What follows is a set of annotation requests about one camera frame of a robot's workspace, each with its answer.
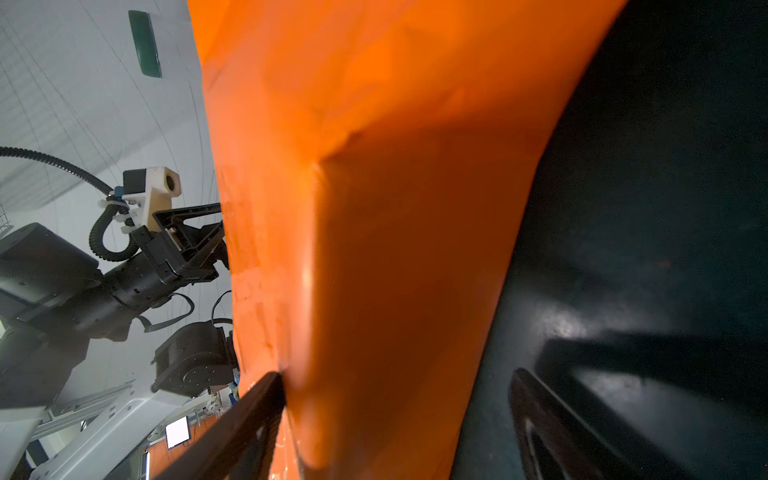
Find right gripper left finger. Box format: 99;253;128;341
159;372;285;480

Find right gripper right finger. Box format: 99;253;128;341
508;368;648;479

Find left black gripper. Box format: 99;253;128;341
128;202;226;289

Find orange wrapping paper sheet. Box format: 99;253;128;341
189;1;623;479

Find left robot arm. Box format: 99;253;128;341
1;147;237;479

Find green table mat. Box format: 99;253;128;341
451;1;767;479

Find green lidded glass jar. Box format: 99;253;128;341
128;10;162;78

